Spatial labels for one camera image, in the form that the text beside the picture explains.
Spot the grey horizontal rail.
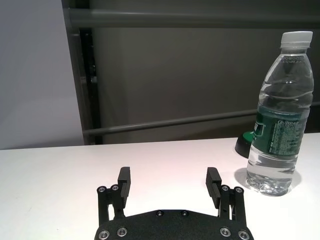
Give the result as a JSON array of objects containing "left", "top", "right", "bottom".
[
  {"left": 83, "top": 109, "right": 258, "bottom": 137},
  {"left": 68, "top": 8, "right": 320, "bottom": 28}
]

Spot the green black push button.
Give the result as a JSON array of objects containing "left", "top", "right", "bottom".
[{"left": 235, "top": 131, "right": 256, "bottom": 159}]

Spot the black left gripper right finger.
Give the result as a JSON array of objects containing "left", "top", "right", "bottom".
[{"left": 205, "top": 166, "right": 248, "bottom": 223}]

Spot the dark vertical frame post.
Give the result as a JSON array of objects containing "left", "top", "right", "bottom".
[{"left": 61, "top": 0, "right": 103, "bottom": 146}]

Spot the clear water bottle green label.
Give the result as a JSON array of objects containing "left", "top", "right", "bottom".
[{"left": 246, "top": 31, "right": 315, "bottom": 197}]

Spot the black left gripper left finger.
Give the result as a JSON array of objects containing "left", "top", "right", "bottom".
[{"left": 96, "top": 166, "right": 132, "bottom": 223}]

